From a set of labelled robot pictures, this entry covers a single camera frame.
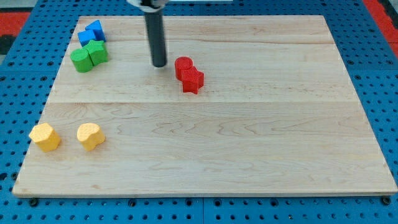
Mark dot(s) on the green cylinder block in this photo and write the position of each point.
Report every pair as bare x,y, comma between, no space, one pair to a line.
81,60

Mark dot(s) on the red cylinder block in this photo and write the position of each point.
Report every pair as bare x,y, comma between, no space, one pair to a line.
181,64

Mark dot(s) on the yellow heart block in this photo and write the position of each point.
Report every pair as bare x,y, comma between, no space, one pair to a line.
90,135

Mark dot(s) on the green star block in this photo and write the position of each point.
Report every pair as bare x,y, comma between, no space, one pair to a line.
97,51

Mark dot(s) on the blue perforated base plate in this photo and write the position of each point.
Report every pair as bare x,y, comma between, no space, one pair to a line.
30,67

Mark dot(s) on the yellow hexagon block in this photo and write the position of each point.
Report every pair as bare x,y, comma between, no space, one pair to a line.
45,137

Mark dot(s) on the blue triangle block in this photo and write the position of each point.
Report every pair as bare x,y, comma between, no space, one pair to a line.
96,27

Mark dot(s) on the wooden board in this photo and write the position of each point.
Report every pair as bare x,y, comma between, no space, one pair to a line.
278,116

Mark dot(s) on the red star block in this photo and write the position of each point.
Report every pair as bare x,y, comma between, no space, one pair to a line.
192,80

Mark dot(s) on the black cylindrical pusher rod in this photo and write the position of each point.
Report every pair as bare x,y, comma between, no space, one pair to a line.
156,38

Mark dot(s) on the blue cube block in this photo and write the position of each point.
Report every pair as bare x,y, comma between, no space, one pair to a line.
86,36

